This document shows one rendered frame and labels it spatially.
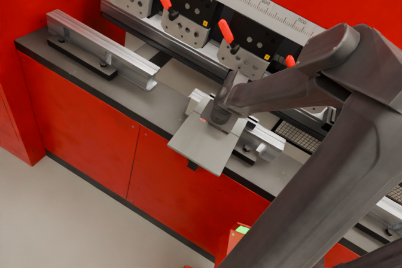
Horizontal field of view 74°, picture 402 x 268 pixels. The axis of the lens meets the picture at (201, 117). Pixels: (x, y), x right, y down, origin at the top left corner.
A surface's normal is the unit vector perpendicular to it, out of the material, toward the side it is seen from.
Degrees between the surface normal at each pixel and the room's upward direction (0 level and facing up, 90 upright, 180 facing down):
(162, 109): 0
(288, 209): 78
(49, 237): 0
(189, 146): 0
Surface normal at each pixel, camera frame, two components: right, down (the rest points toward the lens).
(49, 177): 0.28, -0.62
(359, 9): -0.43, 0.60
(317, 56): -0.86, -0.47
